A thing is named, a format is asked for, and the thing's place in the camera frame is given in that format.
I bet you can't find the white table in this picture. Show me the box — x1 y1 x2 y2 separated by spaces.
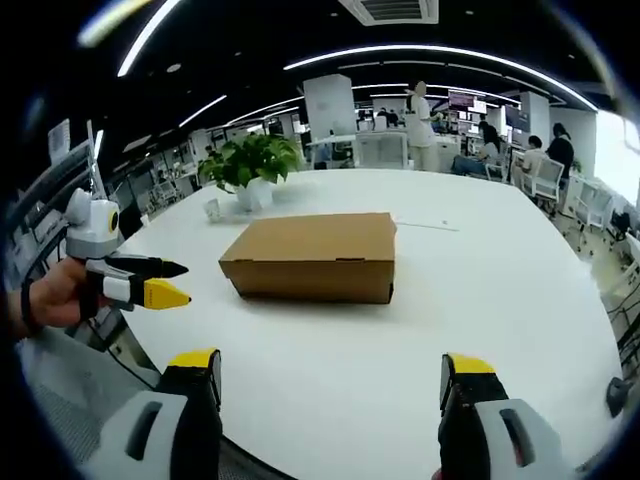
112 168 624 471

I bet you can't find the green potted plant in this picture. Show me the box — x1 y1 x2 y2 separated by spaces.
197 132 303 195

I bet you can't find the person's left hand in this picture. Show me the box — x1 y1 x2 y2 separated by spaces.
20 258 119 329

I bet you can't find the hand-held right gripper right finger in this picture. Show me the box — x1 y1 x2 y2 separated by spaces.
437 352 569 480

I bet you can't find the brown cardboard shoe box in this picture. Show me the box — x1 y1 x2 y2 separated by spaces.
218 212 398 306

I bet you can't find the white pillar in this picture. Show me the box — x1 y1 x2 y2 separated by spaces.
302 73 358 137

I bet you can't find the white plant pot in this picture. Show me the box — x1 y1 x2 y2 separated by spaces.
234 177 274 211

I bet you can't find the white mesh chair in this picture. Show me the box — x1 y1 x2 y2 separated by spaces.
17 324 166 456

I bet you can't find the white office chair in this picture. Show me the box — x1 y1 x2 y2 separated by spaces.
519 157 566 214

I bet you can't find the ceiling air vent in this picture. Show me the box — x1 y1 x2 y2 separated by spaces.
338 0 440 26

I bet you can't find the wall monitor screen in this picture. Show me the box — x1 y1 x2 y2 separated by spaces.
448 90 488 114

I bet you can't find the black device at table edge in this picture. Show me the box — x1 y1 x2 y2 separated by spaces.
605 377 632 419

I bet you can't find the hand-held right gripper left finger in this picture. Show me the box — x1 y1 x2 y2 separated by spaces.
82 348 224 480

